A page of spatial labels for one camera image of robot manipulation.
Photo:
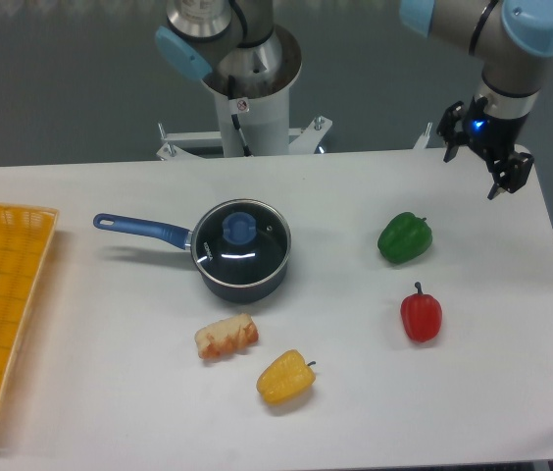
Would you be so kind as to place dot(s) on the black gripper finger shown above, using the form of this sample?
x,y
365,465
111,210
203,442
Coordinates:
x,y
446,129
510,173

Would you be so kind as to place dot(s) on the dark saucepan with blue handle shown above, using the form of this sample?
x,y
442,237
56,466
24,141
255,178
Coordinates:
x,y
182,238

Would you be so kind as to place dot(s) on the yellow bell pepper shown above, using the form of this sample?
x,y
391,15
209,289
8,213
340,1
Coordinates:
x,y
287,377

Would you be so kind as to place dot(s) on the white table clamp bracket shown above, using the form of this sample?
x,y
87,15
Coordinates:
x,y
423,140

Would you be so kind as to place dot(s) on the toasted bread piece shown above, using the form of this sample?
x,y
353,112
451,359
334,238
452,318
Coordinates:
x,y
226,336

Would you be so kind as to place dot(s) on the red bell pepper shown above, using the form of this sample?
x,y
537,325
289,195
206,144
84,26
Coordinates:
x,y
421,315

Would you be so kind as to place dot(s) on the glass lid with blue knob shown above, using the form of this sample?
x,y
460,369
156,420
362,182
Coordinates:
x,y
241,243

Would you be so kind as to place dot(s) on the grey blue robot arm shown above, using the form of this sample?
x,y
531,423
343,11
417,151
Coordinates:
x,y
513,39

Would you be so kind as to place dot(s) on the green bell pepper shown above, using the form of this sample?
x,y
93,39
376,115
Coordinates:
x,y
406,237

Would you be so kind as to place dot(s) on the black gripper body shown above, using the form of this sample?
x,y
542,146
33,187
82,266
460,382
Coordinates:
x,y
492,139

